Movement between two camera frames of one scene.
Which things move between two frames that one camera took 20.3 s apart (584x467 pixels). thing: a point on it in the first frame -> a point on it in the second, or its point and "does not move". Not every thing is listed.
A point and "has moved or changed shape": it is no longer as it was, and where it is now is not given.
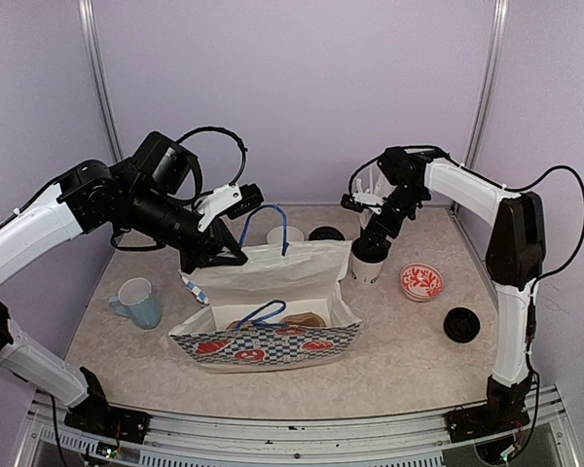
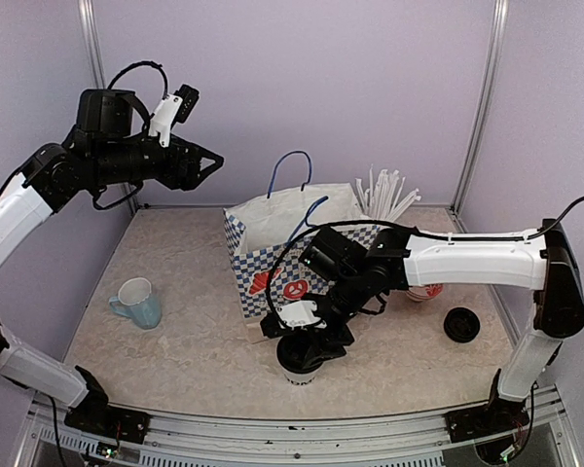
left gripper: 204,250 -> 187,178
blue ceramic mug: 137,301 does not move
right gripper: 376,224 -> 343,337
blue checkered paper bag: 284,307 -> 268,235
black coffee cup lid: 325,233 has moved or changed shape
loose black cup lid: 461,325 does not move
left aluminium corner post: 89,21 does not move
